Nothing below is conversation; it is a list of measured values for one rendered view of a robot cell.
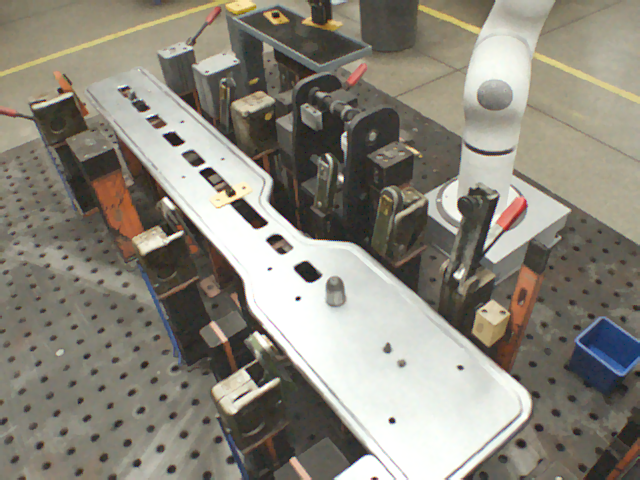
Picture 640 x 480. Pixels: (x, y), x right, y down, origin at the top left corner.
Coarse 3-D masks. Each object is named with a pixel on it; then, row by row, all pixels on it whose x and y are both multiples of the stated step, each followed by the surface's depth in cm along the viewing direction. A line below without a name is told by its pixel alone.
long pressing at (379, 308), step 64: (128, 128) 128; (192, 128) 126; (192, 192) 109; (256, 192) 107; (256, 256) 95; (320, 256) 94; (256, 320) 86; (320, 320) 84; (384, 320) 83; (320, 384) 76; (384, 384) 75; (448, 384) 74; (512, 384) 73; (384, 448) 69; (448, 448) 68
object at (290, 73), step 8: (280, 56) 126; (288, 56) 123; (280, 64) 128; (288, 64) 125; (296, 64) 122; (280, 72) 130; (288, 72) 127; (296, 72) 123; (304, 72) 124; (312, 72) 126; (280, 80) 132; (288, 80) 129; (296, 80) 126; (280, 88) 134; (288, 88) 131
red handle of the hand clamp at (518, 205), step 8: (520, 200) 78; (512, 208) 79; (520, 208) 78; (504, 216) 79; (512, 216) 78; (496, 224) 79; (504, 224) 79; (512, 224) 79; (496, 232) 79; (488, 240) 79; (496, 240) 79; (488, 248) 79; (456, 272) 80; (456, 280) 80
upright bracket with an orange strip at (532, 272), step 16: (528, 256) 67; (544, 256) 65; (528, 272) 69; (544, 272) 68; (528, 288) 70; (512, 304) 74; (528, 304) 71; (512, 320) 76; (528, 320) 75; (512, 336) 77; (496, 352) 83; (512, 352) 79
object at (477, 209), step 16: (480, 192) 71; (496, 192) 70; (464, 208) 69; (480, 208) 72; (464, 224) 74; (480, 224) 72; (464, 240) 77; (480, 240) 74; (464, 256) 78; (480, 256) 76; (448, 272) 80; (464, 272) 78
